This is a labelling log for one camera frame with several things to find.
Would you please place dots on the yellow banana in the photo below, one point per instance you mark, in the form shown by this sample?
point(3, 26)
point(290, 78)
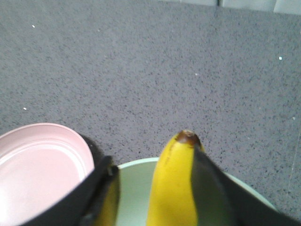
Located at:
point(159, 192)

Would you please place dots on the pink plate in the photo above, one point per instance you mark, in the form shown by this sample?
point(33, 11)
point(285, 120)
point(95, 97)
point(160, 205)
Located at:
point(39, 165)

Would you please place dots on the green bowl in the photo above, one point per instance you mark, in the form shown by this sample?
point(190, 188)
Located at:
point(153, 194)

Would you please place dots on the white curtain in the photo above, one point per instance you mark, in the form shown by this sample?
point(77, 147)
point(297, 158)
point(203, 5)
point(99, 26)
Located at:
point(277, 6)

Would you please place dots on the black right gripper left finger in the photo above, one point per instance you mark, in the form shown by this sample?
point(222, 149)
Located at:
point(94, 202)

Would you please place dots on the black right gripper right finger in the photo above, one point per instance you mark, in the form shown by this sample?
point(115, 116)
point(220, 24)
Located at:
point(222, 202)

